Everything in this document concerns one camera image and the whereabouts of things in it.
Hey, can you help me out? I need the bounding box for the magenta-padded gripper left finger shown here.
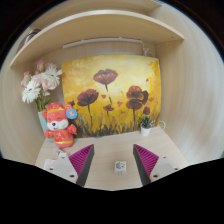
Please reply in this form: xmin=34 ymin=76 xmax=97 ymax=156
xmin=44 ymin=143 xmax=96 ymax=187

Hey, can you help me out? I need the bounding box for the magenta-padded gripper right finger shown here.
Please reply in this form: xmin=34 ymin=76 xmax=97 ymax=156
xmin=132 ymin=143 xmax=182 ymax=186

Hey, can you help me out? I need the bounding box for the small white charger block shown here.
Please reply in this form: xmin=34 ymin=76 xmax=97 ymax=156
xmin=113 ymin=160 xmax=128 ymax=176

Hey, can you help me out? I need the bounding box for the white round plug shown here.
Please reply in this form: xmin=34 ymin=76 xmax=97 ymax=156
xmin=53 ymin=147 xmax=69 ymax=159

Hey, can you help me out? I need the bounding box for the red plush mouse toy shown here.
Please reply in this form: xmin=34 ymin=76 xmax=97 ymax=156
xmin=41 ymin=102 xmax=79 ymax=149

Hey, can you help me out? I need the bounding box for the small plant in white pot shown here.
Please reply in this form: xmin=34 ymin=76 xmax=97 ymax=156
xmin=138 ymin=114 xmax=154 ymax=137

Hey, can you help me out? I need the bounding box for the teal vase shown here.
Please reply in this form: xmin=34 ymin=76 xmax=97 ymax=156
xmin=37 ymin=110 xmax=49 ymax=141

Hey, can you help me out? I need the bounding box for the pink and white flower bouquet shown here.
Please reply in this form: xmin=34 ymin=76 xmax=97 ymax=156
xmin=20 ymin=59 xmax=64 ymax=113

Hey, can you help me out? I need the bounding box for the yellow poppy painting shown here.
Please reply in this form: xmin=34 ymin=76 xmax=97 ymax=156
xmin=61 ymin=54 xmax=163 ymax=138

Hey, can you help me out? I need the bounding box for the white light bar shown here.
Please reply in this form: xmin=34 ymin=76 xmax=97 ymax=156
xmin=62 ymin=37 xmax=144 ymax=50

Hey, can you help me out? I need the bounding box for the wooden shelf unit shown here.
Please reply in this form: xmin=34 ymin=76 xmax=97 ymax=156
xmin=9 ymin=0 xmax=185 ymax=69

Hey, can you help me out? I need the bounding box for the white cable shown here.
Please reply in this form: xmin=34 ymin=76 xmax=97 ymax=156
xmin=153 ymin=119 xmax=167 ymax=131

